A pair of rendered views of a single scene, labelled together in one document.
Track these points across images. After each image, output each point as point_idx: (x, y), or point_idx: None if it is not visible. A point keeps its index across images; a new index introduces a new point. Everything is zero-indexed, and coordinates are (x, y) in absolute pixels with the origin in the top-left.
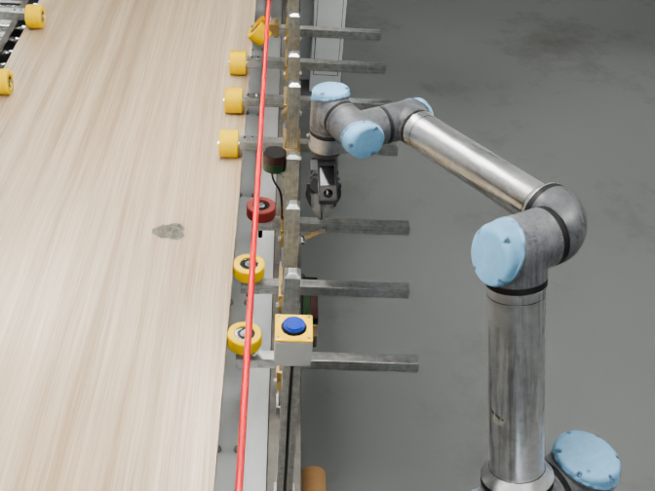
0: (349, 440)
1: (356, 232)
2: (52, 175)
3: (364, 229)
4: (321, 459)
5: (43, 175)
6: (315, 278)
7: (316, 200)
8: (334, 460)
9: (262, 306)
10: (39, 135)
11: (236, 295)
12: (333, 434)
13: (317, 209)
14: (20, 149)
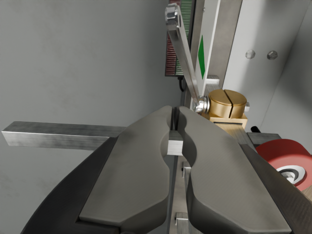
0: (138, 25)
1: (100, 126)
2: None
3: (85, 130)
4: (157, 8)
5: None
6: (167, 74)
7: (225, 176)
8: (148, 7)
9: (231, 49)
10: None
11: (259, 68)
12: (148, 30)
13: (201, 127)
14: None
